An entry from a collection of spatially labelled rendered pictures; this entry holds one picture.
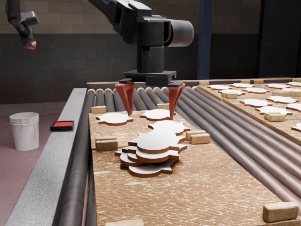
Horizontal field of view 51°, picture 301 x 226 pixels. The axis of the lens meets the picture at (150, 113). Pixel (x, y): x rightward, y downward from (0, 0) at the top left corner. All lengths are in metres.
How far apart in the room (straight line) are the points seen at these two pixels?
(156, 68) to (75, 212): 0.32
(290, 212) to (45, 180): 0.52
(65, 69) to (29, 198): 5.43
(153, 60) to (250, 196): 0.33
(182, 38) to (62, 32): 5.40
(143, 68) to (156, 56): 0.04
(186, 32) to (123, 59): 5.48
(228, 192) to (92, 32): 5.55
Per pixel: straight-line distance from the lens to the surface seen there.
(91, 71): 6.10
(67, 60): 6.06
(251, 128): 1.17
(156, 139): 0.77
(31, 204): 0.69
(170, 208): 0.60
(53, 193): 0.72
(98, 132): 1.03
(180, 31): 0.69
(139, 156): 0.71
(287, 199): 0.72
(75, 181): 0.75
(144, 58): 0.65
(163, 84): 0.64
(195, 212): 0.59
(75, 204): 0.66
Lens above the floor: 1.24
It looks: 14 degrees down
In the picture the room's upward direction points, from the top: straight up
